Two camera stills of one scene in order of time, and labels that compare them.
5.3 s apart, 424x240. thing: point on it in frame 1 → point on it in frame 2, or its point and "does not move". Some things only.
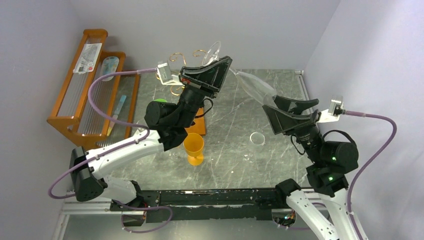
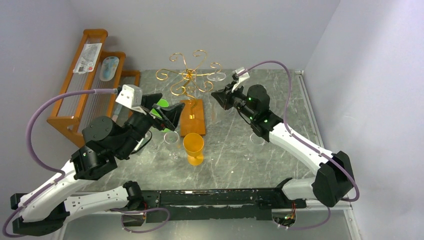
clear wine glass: [257, 140] does not move
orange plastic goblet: [193, 144] does not move
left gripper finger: [211, 75] → [171, 114]
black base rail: [208, 204] does not move
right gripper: [294, 125] → [228, 99]
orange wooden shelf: [96, 104] does not move
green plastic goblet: [161, 100] does not move
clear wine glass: [260, 91] → [214, 108]
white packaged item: [88, 58] does not move
